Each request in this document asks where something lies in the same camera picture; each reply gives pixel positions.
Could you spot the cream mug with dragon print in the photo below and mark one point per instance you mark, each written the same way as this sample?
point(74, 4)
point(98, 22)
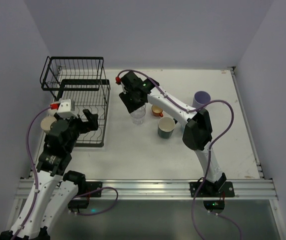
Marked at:
point(46, 123)

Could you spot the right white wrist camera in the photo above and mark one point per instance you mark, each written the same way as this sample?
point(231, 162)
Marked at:
point(124, 90)

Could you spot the right black controller box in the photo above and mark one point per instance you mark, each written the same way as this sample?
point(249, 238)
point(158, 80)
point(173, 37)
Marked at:
point(215, 206)

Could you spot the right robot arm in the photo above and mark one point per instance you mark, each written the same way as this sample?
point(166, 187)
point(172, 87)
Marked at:
point(197, 134)

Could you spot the dark teal ceramic mug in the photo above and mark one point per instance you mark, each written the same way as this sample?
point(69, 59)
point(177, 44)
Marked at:
point(166, 126)

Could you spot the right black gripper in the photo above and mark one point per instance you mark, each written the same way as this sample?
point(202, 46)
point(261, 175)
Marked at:
point(132, 102)

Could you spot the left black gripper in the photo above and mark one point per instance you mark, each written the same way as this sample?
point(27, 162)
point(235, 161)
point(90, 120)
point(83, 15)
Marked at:
point(83, 123)

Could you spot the lavender plastic tumbler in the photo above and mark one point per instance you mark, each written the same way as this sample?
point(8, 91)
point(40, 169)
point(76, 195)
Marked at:
point(200, 98)

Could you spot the black wire dish rack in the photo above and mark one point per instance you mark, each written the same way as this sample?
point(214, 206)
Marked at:
point(83, 80)

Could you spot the black controller box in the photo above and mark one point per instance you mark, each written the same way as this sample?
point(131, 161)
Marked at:
point(215, 206)
point(77, 205)

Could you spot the clear faceted glass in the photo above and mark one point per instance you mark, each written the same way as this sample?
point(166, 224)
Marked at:
point(139, 113)
point(138, 120)

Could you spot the aluminium mounting rail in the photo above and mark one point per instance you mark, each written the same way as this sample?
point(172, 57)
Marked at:
point(248, 189)

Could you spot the clear faceted glass front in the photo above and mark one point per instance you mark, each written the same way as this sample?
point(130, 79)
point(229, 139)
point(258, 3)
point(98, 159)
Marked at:
point(138, 120)

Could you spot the left black controller box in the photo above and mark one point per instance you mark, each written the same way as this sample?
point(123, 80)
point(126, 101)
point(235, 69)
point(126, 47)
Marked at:
point(77, 205)

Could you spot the orange ceramic mug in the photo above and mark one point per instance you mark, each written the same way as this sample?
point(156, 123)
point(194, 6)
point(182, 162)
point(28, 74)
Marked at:
point(156, 111)

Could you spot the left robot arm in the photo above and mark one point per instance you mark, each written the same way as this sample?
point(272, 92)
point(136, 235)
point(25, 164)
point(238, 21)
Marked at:
point(53, 187)

